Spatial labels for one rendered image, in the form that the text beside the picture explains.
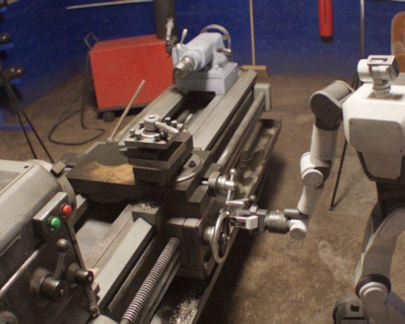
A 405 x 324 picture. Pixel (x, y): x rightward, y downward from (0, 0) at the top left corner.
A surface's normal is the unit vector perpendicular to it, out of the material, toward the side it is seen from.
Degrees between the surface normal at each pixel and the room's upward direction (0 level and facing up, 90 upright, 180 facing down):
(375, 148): 96
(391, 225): 90
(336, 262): 0
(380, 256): 90
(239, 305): 0
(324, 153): 93
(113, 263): 36
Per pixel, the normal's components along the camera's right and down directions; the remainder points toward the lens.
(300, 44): -0.30, 0.46
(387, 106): -0.66, -0.28
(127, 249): 0.48, -0.68
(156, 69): 0.04, 0.46
